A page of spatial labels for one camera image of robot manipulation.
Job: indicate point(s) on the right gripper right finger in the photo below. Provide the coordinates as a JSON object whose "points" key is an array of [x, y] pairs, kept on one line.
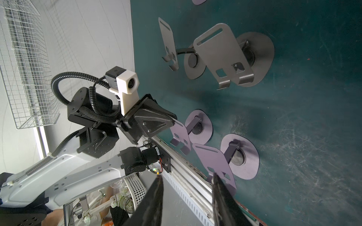
{"points": [[225, 209]]}

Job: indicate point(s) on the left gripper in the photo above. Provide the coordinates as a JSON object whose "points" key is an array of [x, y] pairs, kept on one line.
{"points": [[145, 119]]}

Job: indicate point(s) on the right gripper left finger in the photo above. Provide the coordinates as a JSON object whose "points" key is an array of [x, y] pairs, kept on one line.
{"points": [[149, 211]]}

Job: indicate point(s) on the purple phone stand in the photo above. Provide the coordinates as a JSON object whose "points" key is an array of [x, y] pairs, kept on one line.
{"points": [[198, 129], [198, 2], [237, 156]]}

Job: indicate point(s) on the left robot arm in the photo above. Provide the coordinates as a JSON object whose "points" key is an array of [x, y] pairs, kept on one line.
{"points": [[52, 182]]}

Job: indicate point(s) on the green table mat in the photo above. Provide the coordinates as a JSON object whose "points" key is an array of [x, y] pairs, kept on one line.
{"points": [[304, 117]]}

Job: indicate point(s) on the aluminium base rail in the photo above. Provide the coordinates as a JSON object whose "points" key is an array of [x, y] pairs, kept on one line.
{"points": [[191, 185]]}

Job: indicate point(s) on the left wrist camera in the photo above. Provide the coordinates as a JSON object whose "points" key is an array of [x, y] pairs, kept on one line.
{"points": [[124, 83]]}

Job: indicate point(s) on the white wire basket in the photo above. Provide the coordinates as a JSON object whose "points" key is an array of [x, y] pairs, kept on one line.
{"points": [[25, 67]]}

